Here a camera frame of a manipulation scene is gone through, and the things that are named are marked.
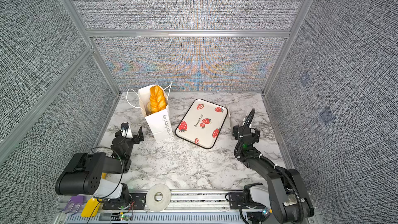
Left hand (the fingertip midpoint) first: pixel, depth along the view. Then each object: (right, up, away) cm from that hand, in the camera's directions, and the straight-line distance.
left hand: (132, 127), depth 90 cm
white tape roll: (+18, -34, -18) cm, 42 cm away
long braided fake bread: (+16, +16, -4) cm, 23 cm away
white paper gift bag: (+18, +3, -10) cm, 21 cm away
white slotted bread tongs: (+58, +6, -27) cm, 64 cm away
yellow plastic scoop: (-11, -34, -18) cm, 40 cm away
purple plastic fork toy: (-20, -33, -15) cm, 41 cm away
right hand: (+66, +1, -1) cm, 66 cm away
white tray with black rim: (+41, +1, +11) cm, 42 cm away
